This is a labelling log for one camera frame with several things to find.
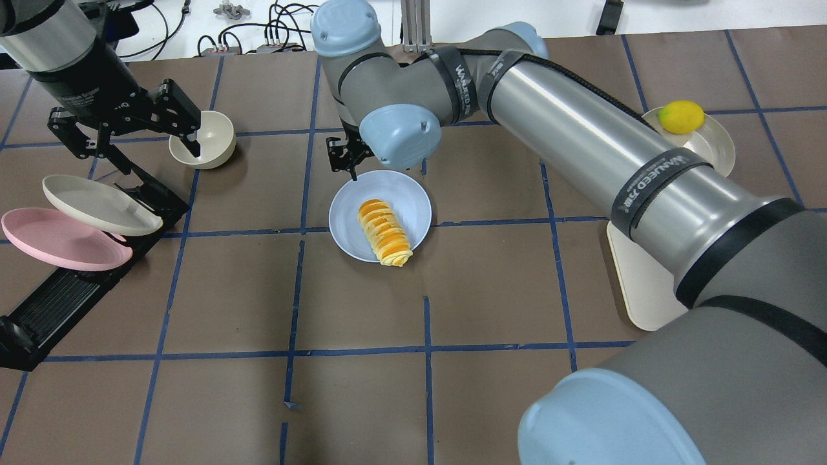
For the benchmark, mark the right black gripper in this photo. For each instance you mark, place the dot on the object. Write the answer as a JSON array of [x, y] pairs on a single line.
[[340, 154]]

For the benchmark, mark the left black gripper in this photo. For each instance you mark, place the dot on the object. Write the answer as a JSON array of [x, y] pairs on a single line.
[[86, 86]]

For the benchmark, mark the blue plate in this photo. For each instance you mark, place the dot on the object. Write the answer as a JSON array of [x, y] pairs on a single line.
[[406, 197]]

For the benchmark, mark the orange striped bread roll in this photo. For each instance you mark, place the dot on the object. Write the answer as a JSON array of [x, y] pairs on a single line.
[[384, 232]]

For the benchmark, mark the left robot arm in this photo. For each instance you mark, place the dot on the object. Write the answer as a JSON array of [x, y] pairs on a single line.
[[55, 42]]

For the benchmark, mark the cream plate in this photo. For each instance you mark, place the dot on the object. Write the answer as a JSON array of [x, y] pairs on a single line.
[[100, 206]]

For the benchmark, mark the pink plate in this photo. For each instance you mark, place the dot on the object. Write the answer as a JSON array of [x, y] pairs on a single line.
[[54, 238]]

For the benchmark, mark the cream bowl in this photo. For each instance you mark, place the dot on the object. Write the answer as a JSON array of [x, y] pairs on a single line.
[[217, 142]]

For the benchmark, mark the black dish rack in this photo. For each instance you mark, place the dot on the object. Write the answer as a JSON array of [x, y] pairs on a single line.
[[44, 318]]

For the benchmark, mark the white tray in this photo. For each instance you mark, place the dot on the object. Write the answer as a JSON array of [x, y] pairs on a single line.
[[646, 291]]

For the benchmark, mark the yellow lemon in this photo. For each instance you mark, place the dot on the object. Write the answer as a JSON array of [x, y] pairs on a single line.
[[681, 117]]

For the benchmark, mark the white oval dish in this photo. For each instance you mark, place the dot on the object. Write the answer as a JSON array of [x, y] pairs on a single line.
[[711, 141]]

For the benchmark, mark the aluminium frame post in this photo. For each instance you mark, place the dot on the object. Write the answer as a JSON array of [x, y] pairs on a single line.
[[416, 26]]

